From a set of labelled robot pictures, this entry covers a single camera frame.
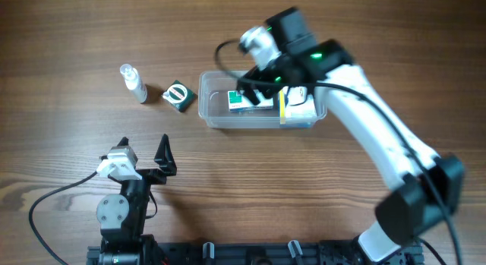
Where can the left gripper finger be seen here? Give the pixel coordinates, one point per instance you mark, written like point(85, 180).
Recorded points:
point(164, 158)
point(123, 142)

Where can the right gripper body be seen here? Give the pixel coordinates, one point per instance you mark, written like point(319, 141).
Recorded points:
point(278, 70)

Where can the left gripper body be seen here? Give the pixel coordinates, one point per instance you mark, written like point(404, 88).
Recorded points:
point(152, 176)

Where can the blue VapoDrops box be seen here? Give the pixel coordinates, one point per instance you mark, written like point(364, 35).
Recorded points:
point(292, 122)

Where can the white green medicine box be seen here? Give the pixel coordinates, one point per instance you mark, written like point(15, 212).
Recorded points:
point(237, 102)

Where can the green Zam-Buk box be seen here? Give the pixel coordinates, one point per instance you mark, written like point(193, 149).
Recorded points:
point(179, 96)

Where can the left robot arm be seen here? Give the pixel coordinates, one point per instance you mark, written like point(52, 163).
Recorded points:
point(122, 216)

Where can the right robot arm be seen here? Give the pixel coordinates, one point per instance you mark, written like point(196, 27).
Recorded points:
point(424, 186)

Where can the clear plastic container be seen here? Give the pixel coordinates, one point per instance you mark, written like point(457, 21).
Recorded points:
point(213, 106)

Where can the white spray bottle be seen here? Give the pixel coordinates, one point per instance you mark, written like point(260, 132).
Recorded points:
point(134, 82)

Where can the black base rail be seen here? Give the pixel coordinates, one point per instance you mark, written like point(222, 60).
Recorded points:
point(294, 252)

